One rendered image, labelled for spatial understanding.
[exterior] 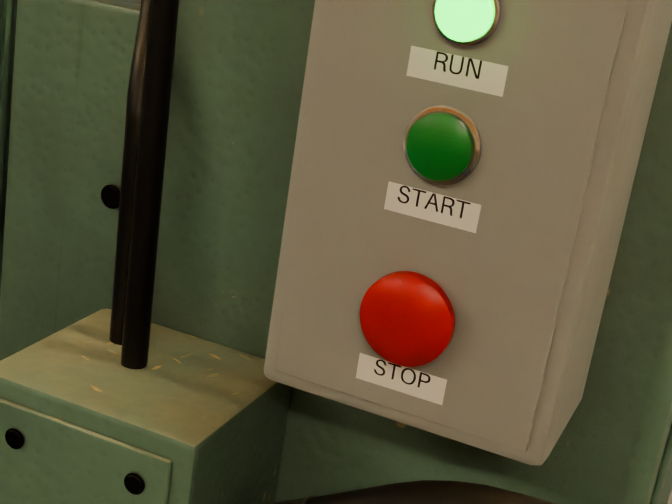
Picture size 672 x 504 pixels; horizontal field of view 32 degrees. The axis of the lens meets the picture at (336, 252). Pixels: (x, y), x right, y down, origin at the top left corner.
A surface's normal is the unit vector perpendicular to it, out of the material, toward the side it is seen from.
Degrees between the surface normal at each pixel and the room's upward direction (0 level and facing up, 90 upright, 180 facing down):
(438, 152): 92
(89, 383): 0
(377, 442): 90
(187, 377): 0
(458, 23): 94
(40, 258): 90
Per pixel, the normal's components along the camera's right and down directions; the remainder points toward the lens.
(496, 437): -0.39, 0.25
